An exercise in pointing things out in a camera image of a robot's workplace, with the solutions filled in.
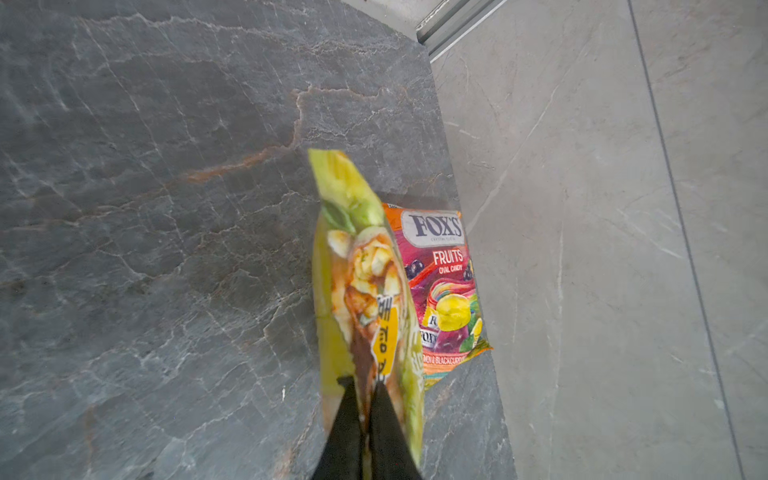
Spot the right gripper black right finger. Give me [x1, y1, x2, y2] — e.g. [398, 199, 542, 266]
[368, 381, 422, 480]

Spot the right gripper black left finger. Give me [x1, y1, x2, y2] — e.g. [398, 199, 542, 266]
[311, 376, 364, 480]

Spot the yellow green snack packet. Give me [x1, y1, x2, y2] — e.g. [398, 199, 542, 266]
[308, 149, 425, 462]

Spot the Fox's fruits candy packet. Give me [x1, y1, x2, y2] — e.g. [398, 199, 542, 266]
[383, 204, 491, 389]

